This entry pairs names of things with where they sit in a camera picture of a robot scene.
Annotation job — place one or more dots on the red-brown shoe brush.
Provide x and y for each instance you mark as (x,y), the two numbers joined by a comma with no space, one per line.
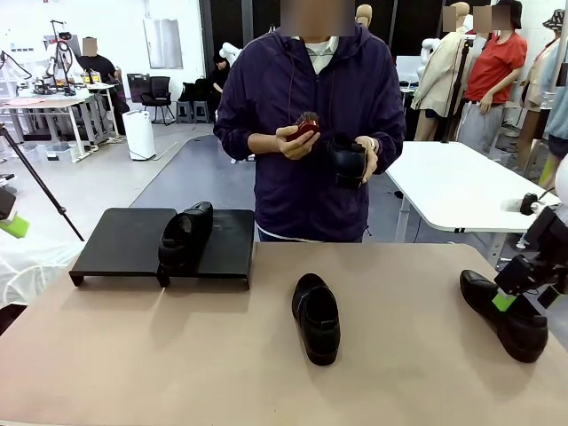
(306,128)

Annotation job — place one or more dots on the grey plastic stool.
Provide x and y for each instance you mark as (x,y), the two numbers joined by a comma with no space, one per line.
(201,111)
(184,111)

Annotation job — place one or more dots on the clear plastic storage box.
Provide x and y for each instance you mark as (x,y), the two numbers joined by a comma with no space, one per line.
(57,153)

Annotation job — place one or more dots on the white air purifier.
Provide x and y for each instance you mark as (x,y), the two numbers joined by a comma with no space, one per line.
(139,137)

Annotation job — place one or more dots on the black backpack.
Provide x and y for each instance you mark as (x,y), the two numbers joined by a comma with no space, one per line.
(195,89)

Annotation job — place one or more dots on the black square board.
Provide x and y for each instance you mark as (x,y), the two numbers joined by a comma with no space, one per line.
(137,86)

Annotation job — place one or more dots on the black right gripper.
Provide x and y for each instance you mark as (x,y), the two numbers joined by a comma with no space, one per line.
(552,239)

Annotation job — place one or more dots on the person's left hand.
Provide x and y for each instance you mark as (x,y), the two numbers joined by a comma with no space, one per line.
(372,155)

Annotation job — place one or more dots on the white wall cabinet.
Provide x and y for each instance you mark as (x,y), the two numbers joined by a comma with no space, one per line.
(163,44)

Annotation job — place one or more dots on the mannequin in red shirt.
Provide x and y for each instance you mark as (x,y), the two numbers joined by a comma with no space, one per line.
(494,66)

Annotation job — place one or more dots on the white wrist watch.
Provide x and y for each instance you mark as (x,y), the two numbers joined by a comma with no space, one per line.
(375,145)

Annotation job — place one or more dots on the person in purple jacket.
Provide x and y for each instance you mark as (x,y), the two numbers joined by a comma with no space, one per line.
(302,199)

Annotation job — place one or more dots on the bare beige mannequin head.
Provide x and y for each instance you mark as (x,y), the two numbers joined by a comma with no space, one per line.
(364,15)

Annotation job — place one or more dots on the black mesh office chair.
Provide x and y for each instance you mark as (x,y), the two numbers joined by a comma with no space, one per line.
(160,89)

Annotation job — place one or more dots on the person's left forearm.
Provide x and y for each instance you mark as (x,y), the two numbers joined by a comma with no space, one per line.
(390,151)

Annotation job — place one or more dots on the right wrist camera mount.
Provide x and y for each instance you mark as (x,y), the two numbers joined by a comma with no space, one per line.
(528,204)

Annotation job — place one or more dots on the black pole stand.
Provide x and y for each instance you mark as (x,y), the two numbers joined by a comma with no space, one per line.
(459,80)

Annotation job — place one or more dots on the mannequin with bucket hat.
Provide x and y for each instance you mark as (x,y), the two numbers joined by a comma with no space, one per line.
(539,75)

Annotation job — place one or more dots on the mannequin in beige jacket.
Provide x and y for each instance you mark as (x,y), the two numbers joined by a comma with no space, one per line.
(439,66)

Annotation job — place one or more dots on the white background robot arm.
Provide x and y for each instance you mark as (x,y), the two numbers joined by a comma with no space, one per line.
(228,51)

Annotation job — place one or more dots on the white-legged work desk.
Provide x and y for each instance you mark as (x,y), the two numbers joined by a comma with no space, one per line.
(40,103)

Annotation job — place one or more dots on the person's right hand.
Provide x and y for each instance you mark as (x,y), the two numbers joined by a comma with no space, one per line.
(297,148)

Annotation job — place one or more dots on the seated person in black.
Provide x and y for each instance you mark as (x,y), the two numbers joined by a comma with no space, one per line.
(100,66)

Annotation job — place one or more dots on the person's right forearm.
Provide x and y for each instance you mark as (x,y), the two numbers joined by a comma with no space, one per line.
(239,142)

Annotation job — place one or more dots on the black white desk robot rig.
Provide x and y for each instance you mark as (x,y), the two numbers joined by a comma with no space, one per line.
(18,75)
(62,49)

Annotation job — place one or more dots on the black metal shoe stand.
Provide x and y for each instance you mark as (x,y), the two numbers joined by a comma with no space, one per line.
(120,242)
(231,248)

